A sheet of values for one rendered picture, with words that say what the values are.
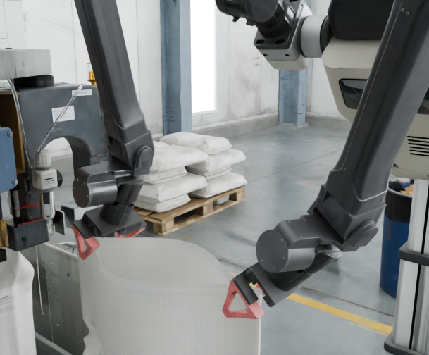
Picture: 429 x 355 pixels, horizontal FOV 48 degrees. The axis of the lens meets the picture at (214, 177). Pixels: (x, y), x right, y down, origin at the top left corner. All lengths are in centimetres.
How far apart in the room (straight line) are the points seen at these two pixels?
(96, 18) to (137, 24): 597
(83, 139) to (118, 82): 34
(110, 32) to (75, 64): 530
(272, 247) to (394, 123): 22
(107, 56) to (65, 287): 118
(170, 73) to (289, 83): 324
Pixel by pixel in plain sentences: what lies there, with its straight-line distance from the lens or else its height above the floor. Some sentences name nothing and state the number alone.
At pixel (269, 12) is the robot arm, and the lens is 101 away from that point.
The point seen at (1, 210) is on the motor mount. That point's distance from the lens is 83.
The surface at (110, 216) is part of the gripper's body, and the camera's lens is 95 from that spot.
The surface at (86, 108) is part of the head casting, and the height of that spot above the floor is 129.
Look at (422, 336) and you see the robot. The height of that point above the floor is 74.
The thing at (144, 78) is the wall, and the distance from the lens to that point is 682.
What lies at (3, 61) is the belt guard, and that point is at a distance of 91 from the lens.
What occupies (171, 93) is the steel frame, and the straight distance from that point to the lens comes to 707.
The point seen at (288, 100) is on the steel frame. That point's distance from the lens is 966.
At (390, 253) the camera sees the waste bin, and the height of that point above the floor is 27.
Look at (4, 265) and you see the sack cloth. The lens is 138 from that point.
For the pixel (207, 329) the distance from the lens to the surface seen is 88.
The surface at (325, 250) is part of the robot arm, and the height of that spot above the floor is 115.
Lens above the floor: 141
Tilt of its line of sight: 15 degrees down
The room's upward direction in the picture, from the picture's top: straight up
